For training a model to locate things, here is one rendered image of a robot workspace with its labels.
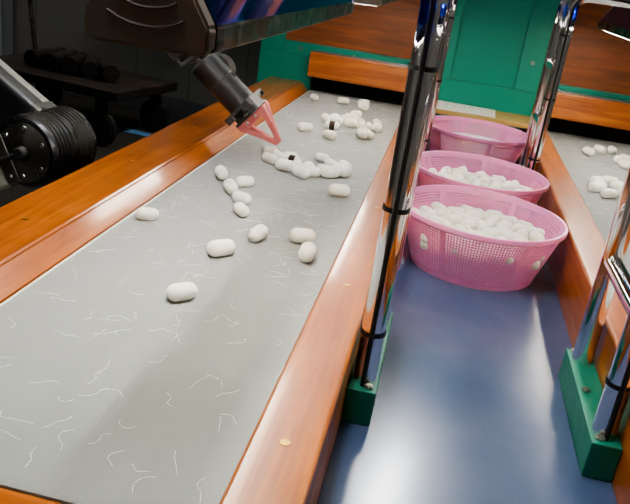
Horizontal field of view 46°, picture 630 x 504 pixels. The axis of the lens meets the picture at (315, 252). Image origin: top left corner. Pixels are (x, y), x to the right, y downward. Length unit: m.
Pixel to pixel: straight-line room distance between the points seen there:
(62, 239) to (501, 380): 0.55
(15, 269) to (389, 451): 0.43
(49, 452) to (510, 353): 0.60
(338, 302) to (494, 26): 1.50
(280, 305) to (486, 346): 0.29
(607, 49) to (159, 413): 1.82
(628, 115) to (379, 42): 0.71
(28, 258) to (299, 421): 0.40
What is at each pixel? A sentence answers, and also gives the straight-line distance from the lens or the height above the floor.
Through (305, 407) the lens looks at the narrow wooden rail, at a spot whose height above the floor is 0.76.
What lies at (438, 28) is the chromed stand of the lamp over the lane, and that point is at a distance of 0.66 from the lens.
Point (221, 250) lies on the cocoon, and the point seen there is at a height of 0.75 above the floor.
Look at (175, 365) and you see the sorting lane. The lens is 0.71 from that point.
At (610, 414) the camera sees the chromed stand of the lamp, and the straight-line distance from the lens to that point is 0.78.
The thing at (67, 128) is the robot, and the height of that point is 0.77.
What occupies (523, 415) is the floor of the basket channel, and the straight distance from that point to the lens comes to 0.86.
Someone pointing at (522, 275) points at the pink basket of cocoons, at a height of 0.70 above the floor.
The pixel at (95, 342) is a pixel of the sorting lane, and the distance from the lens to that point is 0.74.
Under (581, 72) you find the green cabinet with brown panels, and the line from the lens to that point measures 2.24.
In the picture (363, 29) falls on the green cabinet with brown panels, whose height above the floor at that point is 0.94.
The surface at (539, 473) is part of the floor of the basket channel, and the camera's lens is 0.78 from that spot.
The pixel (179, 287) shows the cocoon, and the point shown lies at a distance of 0.81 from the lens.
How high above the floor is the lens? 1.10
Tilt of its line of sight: 21 degrees down
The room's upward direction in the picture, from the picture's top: 8 degrees clockwise
